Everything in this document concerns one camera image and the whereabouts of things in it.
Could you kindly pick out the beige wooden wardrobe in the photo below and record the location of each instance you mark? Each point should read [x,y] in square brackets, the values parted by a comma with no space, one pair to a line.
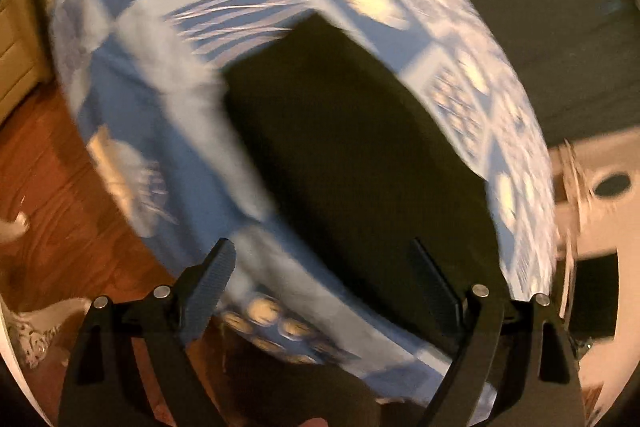
[20,42]

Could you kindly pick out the white ornate furniture leg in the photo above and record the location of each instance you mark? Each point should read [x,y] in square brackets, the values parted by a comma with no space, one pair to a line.
[45,327]

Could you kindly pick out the white ornate vanity mirror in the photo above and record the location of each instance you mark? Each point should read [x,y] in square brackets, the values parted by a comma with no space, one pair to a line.
[595,212]

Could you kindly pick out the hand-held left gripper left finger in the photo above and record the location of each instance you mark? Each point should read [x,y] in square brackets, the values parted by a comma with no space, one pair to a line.
[212,293]

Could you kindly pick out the black pants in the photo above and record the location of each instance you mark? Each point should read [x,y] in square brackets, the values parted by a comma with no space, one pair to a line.
[350,157]

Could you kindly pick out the blue leaf printed bed blanket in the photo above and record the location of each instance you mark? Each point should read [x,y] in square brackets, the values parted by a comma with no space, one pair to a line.
[150,107]

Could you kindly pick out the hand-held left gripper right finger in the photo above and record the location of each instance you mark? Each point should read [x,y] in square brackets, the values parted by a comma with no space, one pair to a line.
[439,289]

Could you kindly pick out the dark grey curtain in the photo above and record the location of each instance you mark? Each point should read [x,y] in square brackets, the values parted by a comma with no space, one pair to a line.
[550,32]

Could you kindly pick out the black wall television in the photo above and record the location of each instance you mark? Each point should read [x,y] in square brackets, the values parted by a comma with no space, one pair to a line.
[597,297]

